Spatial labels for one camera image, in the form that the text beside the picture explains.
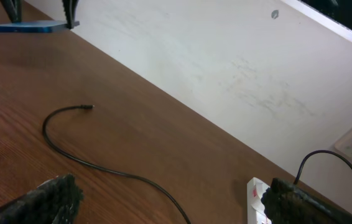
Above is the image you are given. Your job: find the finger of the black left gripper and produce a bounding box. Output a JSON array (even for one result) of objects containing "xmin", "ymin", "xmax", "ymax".
[
  {"xmin": 62, "ymin": 0, "xmax": 79, "ymax": 29},
  {"xmin": 0, "ymin": 0, "xmax": 22, "ymax": 22}
]

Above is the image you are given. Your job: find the blue Samsung Galaxy smartphone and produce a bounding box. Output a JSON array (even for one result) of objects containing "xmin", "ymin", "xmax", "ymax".
[{"xmin": 0, "ymin": 21, "xmax": 68, "ymax": 33}]

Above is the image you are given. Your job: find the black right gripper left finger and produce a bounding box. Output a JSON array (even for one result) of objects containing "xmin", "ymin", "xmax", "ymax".
[{"xmin": 0, "ymin": 174, "xmax": 83, "ymax": 224}]

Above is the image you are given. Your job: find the white power extension socket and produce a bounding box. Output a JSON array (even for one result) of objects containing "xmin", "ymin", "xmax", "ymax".
[{"xmin": 247, "ymin": 177, "xmax": 272, "ymax": 224}]

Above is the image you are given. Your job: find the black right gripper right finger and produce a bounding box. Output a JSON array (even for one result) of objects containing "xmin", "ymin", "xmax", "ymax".
[{"xmin": 261, "ymin": 178, "xmax": 352, "ymax": 224}]

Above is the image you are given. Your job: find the black phone charger cable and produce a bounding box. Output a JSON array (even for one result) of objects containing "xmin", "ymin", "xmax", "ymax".
[{"xmin": 42, "ymin": 105, "xmax": 352, "ymax": 224}]

